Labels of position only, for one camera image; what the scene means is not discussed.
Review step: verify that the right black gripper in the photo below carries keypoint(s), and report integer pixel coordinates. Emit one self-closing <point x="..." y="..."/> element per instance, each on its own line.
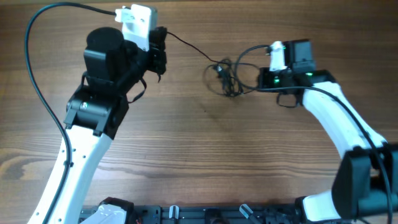
<point x="265" y="81"/>

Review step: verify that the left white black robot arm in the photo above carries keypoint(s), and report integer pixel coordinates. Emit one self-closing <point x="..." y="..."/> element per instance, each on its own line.
<point x="94" y="113"/>

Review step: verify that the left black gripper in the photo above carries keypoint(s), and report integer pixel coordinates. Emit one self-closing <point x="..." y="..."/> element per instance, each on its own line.
<point x="158" y="52"/>

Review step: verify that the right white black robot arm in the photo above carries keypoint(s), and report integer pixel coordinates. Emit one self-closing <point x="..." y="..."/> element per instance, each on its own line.
<point x="366" y="181"/>

